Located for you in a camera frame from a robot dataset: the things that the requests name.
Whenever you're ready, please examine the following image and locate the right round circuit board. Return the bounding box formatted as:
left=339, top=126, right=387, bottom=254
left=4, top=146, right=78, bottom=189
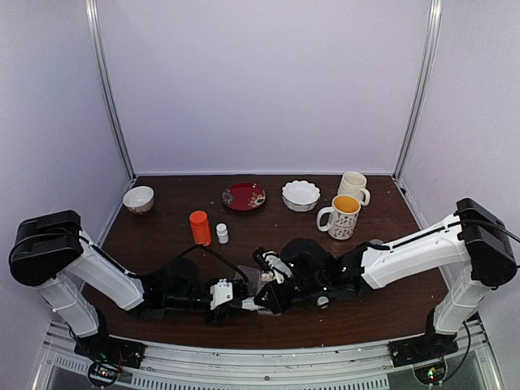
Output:
left=414, top=362, right=447, bottom=385

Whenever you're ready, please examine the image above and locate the white scalloped bowl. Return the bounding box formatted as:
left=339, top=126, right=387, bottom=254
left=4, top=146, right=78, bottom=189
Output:
left=281, top=180, right=321, bottom=212

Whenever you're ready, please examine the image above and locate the red floral plate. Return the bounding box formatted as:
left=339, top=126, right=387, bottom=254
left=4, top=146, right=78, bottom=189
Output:
left=221, top=183, right=267, bottom=211

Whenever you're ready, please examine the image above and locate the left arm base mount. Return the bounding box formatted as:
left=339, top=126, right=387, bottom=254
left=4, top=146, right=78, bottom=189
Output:
left=69, top=309, right=145, bottom=369

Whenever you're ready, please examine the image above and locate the left aluminium frame post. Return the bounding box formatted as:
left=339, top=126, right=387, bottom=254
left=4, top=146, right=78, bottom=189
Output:
left=84, top=0, right=137, bottom=181

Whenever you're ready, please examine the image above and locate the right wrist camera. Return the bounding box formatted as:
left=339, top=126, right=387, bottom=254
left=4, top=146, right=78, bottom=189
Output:
left=253, top=248, right=293, bottom=284

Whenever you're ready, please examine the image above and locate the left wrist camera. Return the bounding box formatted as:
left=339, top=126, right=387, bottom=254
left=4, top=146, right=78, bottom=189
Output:
left=210, top=279, right=248, bottom=310

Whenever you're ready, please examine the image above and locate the aluminium frame post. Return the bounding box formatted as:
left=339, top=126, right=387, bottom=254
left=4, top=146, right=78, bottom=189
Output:
left=84, top=0, right=137, bottom=181
left=392, top=0, right=443, bottom=182

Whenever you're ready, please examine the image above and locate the front aluminium rail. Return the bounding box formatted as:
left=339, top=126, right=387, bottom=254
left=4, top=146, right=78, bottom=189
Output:
left=42, top=320, right=503, bottom=390

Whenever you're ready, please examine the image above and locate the cream ribbed mug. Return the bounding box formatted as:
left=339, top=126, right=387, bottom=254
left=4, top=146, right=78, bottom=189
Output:
left=336, top=171, right=371, bottom=206

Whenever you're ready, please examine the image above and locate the white bottle cap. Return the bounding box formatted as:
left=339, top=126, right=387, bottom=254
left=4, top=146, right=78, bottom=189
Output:
left=316, top=296, right=330, bottom=308

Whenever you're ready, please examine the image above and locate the clear plastic pill organizer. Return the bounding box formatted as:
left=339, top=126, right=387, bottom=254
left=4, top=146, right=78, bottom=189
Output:
left=238, top=266, right=275, bottom=315

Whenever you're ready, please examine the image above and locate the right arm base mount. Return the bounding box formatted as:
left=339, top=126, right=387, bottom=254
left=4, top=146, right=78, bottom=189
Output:
left=388, top=321, right=458, bottom=367

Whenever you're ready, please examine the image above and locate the small white pill bottle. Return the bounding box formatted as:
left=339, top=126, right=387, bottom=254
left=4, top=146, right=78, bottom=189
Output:
left=215, top=223, right=229, bottom=245
left=231, top=297, right=271, bottom=314

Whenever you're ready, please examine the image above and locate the round circuit board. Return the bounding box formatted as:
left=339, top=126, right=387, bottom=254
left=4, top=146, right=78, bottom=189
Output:
left=414, top=362, right=447, bottom=385
left=87, top=362, right=122, bottom=388

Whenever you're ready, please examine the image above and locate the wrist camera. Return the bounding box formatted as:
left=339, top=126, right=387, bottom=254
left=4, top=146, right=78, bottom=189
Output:
left=210, top=279, right=248, bottom=310
left=253, top=248, right=293, bottom=284

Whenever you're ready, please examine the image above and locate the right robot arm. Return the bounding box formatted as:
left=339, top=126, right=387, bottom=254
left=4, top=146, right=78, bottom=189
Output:
left=253, top=198, right=518, bottom=359

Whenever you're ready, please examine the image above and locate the orange pill bottle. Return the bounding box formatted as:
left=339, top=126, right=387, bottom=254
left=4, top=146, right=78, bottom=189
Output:
left=189, top=210, right=212, bottom=246

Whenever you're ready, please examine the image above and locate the right aluminium frame post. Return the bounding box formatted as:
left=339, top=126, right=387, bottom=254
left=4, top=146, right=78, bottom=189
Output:
left=392, top=0, right=443, bottom=182

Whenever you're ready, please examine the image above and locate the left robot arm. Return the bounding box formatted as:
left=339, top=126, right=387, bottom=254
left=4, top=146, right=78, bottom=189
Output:
left=8, top=210, right=249, bottom=361

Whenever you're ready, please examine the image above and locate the left round circuit board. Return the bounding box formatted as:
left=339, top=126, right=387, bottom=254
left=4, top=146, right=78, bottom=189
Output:
left=87, top=362, right=122, bottom=388

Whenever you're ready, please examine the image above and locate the white ceramic bowl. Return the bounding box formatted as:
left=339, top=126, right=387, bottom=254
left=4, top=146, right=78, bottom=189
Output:
left=123, top=186, right=154, bottom=215

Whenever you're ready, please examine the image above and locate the white floral mug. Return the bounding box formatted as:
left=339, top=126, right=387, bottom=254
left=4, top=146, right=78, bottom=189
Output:
left=316, top=195, right=361, bottom=241

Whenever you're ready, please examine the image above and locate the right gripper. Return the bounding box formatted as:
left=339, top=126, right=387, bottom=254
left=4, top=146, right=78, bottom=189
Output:
left=253, top=275, right=327, bottom=317

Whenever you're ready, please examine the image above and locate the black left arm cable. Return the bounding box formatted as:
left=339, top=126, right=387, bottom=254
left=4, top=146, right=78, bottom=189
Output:
left=76, top=231, right=251, bottom=285

